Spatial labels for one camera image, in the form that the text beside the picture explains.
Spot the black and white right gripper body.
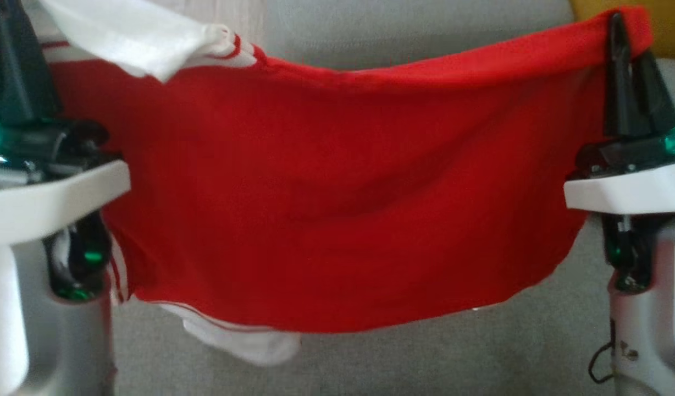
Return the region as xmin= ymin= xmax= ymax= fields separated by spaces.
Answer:
xmin=563 ymin=123 xmax=675 ymax=216

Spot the grey sofa seat cushion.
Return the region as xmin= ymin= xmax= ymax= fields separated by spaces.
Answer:
xmin=263 ymin=0 xmax=578 ymax=72

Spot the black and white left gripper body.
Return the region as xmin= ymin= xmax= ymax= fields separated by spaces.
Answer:
xmin=0 ymin=118 xmax=132 ymax=249

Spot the yellow sofa backrest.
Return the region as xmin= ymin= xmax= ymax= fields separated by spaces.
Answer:
xmin=568 ymin=0 xmax=675 ymax=61

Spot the right cable with blue connector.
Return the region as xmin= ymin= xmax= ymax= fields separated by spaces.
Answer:
xmin=587 ymin=318 xmax=617 ymax=386

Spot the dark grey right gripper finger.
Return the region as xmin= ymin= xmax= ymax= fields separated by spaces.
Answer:
xmin=632 ymin=48 xmax=675 ymax=136
xmin=604 ymin=11 xmax=644 ymax=138

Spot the red and white sports jersey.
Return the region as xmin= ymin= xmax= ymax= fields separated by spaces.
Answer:
xmin=38 ymin=0 xmax=655 ymax=367

